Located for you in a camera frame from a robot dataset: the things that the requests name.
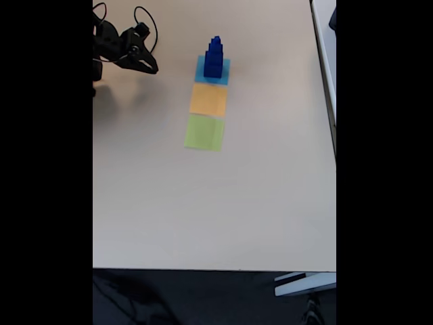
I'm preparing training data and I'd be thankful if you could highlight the black stand leg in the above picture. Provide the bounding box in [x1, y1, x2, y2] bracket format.
[300, 292, 327, 325]

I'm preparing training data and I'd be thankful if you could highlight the thin black camera cable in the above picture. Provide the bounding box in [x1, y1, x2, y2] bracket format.
[134, 5, 159, 55]

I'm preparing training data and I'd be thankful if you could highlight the white side table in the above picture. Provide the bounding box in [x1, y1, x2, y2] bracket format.
[310, 0, 337, 160]

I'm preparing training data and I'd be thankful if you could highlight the white table foot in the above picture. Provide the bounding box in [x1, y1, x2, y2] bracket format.
[273, 272, 337, 298]

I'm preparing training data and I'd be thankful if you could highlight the blue paper square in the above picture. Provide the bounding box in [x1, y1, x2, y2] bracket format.
[194, 55, 231, 85]

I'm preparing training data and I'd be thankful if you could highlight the orange paper square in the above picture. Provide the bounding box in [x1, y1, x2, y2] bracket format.
[188, 83, 228, 118]

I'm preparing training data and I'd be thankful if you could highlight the black motor cable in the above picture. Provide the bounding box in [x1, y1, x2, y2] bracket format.
[93, 2, 108, 24]

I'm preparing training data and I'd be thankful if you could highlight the large blue cube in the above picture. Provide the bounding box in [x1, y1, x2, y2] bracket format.
[203, 62, 223, 79]

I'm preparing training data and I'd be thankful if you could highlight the green paper square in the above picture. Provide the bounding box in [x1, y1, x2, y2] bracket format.
[183, 114, 226, 152]

